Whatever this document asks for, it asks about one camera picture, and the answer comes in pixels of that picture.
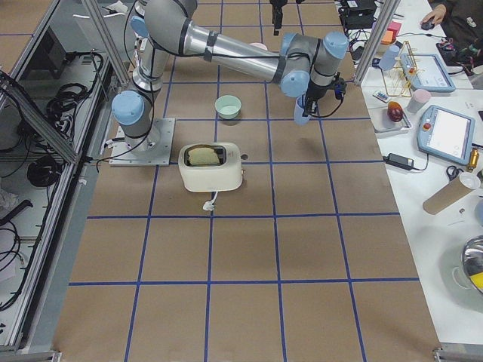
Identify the pale pink cup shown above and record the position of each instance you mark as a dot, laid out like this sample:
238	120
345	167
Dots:
419	98

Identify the aluminium frame post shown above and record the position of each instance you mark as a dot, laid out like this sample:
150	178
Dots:
384	18

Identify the far teach pendant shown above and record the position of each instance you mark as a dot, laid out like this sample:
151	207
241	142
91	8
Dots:
427	72

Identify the grey tray under apple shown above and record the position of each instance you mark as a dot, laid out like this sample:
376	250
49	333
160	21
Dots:
383	125

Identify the black power adapter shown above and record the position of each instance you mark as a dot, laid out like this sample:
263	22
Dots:
399	161

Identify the small remote control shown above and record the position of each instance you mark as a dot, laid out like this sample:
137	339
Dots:
381	96

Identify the cardboard tube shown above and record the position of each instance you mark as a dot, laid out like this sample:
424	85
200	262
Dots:
455	190

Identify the orange sticky note block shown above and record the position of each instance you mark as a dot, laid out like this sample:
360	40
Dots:
391	33

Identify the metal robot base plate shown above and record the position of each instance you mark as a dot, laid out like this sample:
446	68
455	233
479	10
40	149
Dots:
155	149

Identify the red apple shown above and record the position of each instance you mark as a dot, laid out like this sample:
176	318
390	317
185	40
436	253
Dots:
395	112

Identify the light blue cup on rack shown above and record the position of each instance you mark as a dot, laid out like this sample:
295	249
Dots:
388	60

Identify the person's hand on mouse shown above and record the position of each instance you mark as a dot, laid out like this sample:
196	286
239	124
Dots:
435	16

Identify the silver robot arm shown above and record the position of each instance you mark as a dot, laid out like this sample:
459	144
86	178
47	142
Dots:
305	68

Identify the black computer mouse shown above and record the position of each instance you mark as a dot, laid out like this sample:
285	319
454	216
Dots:
428	25

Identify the white toaster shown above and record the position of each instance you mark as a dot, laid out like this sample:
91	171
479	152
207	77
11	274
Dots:
226	176

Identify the teach pendant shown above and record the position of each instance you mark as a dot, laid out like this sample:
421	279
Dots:
446	134
427	72

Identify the near teach pendant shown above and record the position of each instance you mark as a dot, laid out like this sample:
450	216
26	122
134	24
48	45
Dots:
446	134

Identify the black scissors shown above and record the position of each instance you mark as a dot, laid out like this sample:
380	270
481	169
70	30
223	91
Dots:
453	172

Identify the pink cup behind arm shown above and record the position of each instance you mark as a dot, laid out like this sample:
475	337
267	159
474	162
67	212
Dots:
259	45

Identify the mint green bowl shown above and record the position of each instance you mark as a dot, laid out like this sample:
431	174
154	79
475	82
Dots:
228	106

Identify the bread slice in toaster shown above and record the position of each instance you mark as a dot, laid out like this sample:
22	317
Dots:
203	156

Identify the gold wire rack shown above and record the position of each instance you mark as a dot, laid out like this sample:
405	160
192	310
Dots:
397	81

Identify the steel mixing bowl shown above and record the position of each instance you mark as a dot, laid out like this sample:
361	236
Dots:
468	274

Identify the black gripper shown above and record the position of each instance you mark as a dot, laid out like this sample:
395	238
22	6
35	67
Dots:
314	93

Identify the brass fitting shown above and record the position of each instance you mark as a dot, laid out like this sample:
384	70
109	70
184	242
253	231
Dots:
473	160

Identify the light blue cup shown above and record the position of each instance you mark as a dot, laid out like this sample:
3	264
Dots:
299	117
388	60

